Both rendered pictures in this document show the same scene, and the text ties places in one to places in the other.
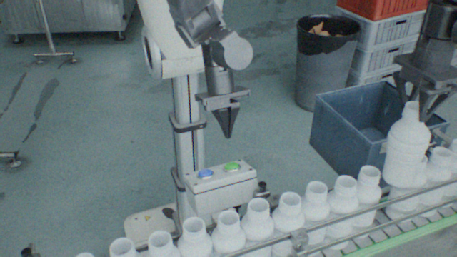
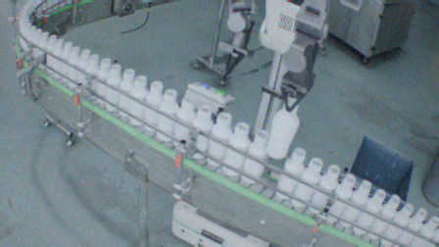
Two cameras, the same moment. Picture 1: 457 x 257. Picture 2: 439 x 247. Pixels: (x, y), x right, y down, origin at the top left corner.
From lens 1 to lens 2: 0.93 m
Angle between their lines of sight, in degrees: 36
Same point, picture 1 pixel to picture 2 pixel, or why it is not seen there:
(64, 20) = (334, 25)
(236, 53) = (235, 23)
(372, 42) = not seen: outside the picture
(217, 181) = (202, 90)
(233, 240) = (166, 105)
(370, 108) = (398, 177)
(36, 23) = not seen: hidden behind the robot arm
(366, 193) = (253, 146)
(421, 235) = (278, 210)
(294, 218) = (200, 121)
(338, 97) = (378, 149)
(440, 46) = not seen: hidden behind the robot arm
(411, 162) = (274, 136)
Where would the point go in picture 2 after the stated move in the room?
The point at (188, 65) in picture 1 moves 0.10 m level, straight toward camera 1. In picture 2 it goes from (278, 46) to (264, 50)
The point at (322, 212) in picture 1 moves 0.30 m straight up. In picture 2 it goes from (219, 132) to (237, 37)
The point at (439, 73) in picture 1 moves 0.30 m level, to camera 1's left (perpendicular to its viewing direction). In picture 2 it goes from (293, 78) to (217, 26)
